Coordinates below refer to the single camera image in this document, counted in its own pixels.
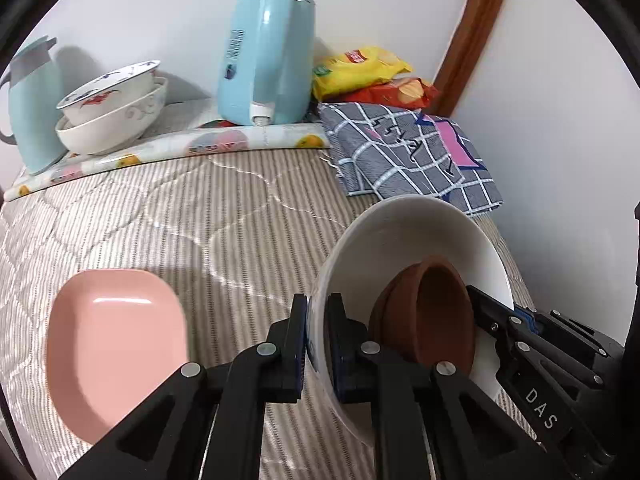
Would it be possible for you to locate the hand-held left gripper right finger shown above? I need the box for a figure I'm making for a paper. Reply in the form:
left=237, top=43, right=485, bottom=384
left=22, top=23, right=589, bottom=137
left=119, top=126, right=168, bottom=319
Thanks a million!
left=325, top=292, right=556, bottom=480

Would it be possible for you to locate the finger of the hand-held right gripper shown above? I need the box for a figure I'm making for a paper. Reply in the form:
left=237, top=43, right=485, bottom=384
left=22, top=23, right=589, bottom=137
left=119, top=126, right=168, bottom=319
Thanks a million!
left=466, top=285, right=540, bottom=361
left=531, top=310, right=626, bottom=388

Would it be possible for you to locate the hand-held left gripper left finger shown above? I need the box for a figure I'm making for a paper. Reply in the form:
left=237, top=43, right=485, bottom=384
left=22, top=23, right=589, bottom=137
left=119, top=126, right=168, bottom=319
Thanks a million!
left=60, top=294, right=308, bottom=480

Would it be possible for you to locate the small brown bowl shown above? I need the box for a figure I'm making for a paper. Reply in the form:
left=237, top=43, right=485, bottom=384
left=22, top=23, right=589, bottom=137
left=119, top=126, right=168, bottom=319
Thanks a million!
left=387, top=255, right=476, bottom=378
left=369, top=280, right=401, bottom=356

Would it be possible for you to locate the small white bowl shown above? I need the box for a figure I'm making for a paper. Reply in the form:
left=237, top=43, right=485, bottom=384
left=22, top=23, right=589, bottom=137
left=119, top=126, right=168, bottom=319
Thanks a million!
left=306, top=195, right=516, bottom=453

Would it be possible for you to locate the pink square plate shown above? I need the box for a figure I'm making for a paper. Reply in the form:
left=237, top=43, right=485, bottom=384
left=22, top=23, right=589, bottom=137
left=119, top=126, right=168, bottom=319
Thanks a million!
left=46, top=268, right=190, bottom=446

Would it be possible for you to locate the striped quilt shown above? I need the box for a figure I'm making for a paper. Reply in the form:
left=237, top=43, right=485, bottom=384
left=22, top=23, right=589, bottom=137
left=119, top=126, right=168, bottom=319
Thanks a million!
left=0, top=147, right=546, bottom=480

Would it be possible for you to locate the grey checked cloth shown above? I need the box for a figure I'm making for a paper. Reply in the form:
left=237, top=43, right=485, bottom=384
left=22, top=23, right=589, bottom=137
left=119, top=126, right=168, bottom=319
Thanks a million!
left=317, top=101, right=505, bottom=217

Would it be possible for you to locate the fruit printed mat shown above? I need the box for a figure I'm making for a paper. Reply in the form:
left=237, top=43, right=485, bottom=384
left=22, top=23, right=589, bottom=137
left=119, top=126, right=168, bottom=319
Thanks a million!
left=4, top=122, right=331, bottom=202

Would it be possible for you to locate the red snack bag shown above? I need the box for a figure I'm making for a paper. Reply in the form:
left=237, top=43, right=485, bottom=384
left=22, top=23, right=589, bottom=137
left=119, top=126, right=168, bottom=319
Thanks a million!
left=345, top=76, right=441, bottom=109

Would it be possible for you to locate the yellow snack bag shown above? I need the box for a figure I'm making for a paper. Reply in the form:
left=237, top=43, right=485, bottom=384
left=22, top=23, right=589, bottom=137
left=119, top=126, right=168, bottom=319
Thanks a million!
left=312, top=46, right=413, bottom=102

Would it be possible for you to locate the large white bowl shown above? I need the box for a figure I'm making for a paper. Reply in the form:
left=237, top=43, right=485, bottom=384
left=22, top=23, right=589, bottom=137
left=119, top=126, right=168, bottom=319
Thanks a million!
left=55, top=76, right=168, bottom=156

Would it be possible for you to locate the light blue tissue box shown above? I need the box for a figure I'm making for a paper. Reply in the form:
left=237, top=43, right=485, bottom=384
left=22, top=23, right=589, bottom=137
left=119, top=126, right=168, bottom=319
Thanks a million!
left=217, top=0, right=318, bottom=127

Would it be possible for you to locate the blue red patterned bowl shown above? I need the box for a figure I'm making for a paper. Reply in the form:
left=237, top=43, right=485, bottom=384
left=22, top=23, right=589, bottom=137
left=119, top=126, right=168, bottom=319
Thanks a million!
left=56, top=60, right=162, bottom=128

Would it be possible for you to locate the light blue thermos jug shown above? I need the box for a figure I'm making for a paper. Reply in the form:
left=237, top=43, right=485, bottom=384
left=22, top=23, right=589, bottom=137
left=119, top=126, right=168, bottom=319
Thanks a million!
left=0, top=35, right=66, bottom=176

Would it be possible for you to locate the wooden door frame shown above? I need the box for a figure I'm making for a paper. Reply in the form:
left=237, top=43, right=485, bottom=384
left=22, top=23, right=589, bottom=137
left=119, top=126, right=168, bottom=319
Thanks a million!
left=430, top=0, right=518, bottom=117

